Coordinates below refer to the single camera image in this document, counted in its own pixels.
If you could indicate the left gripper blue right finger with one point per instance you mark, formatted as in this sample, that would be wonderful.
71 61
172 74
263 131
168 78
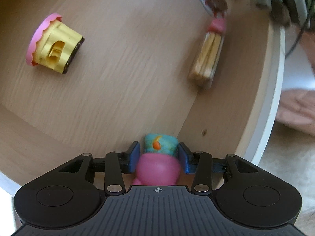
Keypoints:
199 164

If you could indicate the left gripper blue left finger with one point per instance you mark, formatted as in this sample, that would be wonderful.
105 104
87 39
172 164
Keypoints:
118 163

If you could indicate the pink blue duck toy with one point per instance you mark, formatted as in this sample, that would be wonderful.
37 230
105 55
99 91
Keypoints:
158 165

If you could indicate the white desk drawer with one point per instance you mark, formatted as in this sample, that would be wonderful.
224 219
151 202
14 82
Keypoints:
129 78

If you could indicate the wooden sticks pack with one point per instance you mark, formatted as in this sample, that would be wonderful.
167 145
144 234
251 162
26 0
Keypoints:
206 60

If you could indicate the yellow pink cupcake toy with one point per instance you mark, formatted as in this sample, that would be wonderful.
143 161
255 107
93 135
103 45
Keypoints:
53 45

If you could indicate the brown round jelly cup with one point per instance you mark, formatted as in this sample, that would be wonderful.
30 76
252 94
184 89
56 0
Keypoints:
218 7

